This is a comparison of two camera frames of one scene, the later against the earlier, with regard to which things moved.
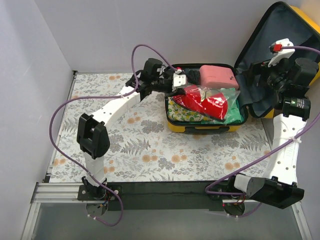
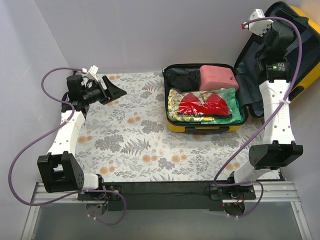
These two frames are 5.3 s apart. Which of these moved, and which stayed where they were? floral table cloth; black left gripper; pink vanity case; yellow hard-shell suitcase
Moved: black left gripper
Stayed: floral table cloth; pink vanity case; yellow hard-shell suitcase
